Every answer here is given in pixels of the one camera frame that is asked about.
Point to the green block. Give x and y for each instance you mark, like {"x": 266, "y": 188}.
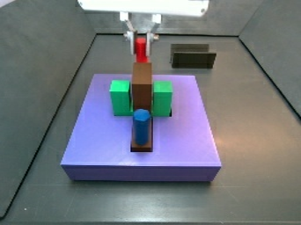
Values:
{"x": 121, "y": 103}

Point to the brown T-shaped block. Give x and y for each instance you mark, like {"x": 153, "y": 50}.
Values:
{"x": 140, "y": 98}

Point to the red peg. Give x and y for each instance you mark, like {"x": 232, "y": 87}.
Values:
{"x": 140, "y": 50}

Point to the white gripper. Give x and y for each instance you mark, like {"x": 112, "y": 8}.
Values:
{"x": 191, "y": 8}

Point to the purple base board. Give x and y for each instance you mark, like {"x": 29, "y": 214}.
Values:
{"x": 183, "y": 155}

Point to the blue hexagonal peg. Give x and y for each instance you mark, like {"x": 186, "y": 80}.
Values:
{"x": 140, "y": 123}

